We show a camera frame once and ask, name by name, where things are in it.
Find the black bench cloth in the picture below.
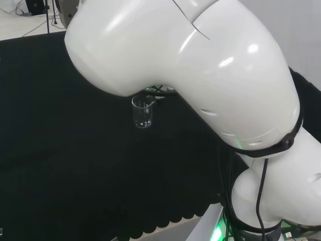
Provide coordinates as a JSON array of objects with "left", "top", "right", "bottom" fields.
[{"left": 0, "top": 30, "right": 251, "bottom": 239}]

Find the black electronic device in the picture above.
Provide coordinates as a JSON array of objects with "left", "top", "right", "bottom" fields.
[{"left": 25, "top": 0, "right": 47, "bottom": 16}]

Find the grey-brown equipment box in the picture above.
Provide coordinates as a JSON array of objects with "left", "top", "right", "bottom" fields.
[{"left": 58, "top": 0, "right": 81, "bottom": 28}]

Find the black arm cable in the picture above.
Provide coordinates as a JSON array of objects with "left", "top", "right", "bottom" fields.
[{"left": 255, "top": 155, "right": 269, "bottom": 241}]

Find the clear graduated glass beaker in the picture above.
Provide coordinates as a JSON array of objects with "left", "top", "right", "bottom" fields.
[{"left": 131, "top": 94, "right": 156, "bottom": 129}]

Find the green cable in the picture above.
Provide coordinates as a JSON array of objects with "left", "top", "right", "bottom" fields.
[{"left": 146, "top": 85, "right": 176, "bottom": 98}]

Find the black tripod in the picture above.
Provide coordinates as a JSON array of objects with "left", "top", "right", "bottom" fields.
[{"left": 44, "top": 0, "right": 59, "bottom": 34}]

